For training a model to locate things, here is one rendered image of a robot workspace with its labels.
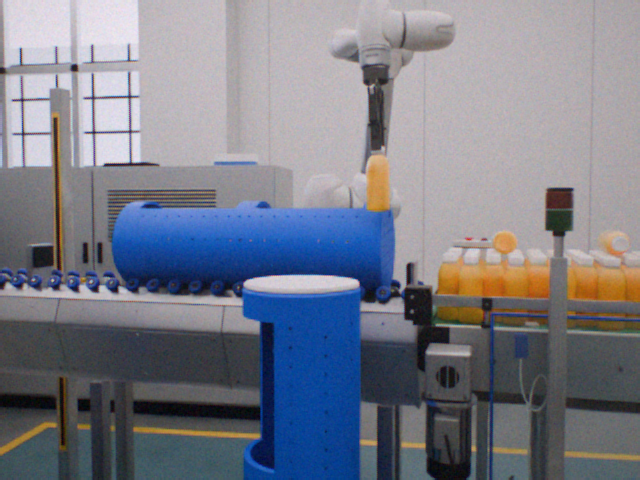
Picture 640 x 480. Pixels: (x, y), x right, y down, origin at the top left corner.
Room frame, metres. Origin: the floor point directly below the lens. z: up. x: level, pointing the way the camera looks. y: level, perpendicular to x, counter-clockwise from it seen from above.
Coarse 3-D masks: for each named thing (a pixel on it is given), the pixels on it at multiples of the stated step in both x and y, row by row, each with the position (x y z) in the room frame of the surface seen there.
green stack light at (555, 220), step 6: (546, 210) 1.45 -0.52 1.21; (552, 210) 1.44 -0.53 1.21; (558, 210) 1.43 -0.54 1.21; (564, 210) 1.43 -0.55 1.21; (570, 210) 1.43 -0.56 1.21; (546, 216) 1.45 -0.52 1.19; (552, 216) 1.44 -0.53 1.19; (558, 216) 1.43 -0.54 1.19; (564, 216) 1.43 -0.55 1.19; (570, 216) 1.43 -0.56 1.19; (546, 222) 1.45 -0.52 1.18; (552, 222) 1.44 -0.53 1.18; (558, 222) 1.43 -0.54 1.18; (564, 222) 1.43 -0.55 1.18; (570, 222) 1.43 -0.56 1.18; (546, 228) 1.45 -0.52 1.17; (552, 228) 1.44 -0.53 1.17; (558, 228) 1.43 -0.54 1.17; (564, 228) 1.43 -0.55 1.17; (570, 228) 1.43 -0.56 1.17
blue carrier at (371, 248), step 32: (128, 224) 2.02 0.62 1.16; (160, 224) 1.99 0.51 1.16; (192, 224) 1.96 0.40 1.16; (224, 224) 1.94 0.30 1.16; (256, 224) 1.91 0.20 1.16; (288, 224) 1.88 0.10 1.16; (320, 224) 1.86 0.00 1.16; (352, 224) 1.83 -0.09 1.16; (384, 224) 1.86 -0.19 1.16; (128, 256) 2.01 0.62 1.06; (160, 256) 1.98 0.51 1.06; (192, 256) 1.95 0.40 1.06; (224, 256) 1.92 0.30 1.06; (256, 256) 1.89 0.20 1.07; (288, 256) 1.86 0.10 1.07; (320, 256) 1.84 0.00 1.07; (352, 256) 1.81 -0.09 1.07; (384, 256) 1.86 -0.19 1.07
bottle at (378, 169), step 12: (372, 156) 1.79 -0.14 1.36; (384, 156) 1.79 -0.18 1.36; (372, 168) 1.77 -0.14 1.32; (384, 168) 1.77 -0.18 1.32; (372, 180) 1.77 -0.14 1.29; (384, 180) 1.77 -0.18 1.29; (372, 192) 1.77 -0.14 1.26; (384, 192) 1.77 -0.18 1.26; (372, 204) 1.77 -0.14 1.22; (384, 204) 1.76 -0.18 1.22
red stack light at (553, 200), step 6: (552, 192) 1.44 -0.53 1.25; (558, 192) 1.43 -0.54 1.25; (564, 192) 1.43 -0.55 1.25; (570, 192) 1.43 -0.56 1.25; (546, 198) 1.45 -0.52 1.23; (552, 198) 1.44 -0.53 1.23; (558, 198) 1.43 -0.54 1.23; (564, 198) 1.43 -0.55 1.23; (570, 198) 1.43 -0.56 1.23; (546, 204) 1.45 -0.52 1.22; (552, 204) 1.44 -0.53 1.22; (558, 204) 1.43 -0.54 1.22; (564, 204) 1.43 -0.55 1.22; (570, 204) 1.43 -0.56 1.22
